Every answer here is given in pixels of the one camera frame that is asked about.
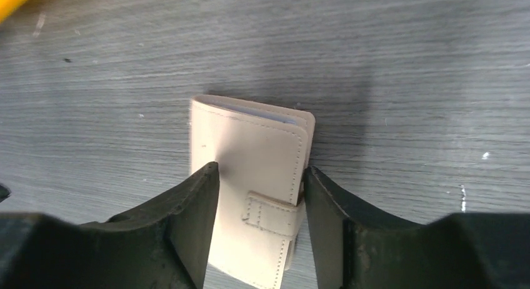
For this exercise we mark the beige leather card holder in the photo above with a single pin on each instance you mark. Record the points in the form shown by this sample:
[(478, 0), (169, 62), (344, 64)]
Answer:
[(261, 151)]

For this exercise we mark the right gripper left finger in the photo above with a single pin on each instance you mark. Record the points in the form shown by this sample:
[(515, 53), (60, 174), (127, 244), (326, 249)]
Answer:
[(162, 243)]

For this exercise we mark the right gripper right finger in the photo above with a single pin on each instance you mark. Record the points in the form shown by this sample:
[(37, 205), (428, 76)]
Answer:
[(358, 245)]

